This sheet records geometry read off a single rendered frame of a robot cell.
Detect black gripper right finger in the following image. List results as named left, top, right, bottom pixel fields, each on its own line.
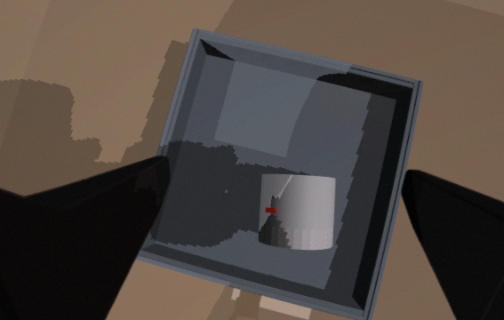
left=401, top=170, right=504, bottom=320

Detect grey cylinder with two slots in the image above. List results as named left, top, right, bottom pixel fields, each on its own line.
left=258, top=174, right=335, bottom=250

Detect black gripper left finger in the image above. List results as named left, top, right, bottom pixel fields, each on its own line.
left=0, top=156, right=171, bottom=320

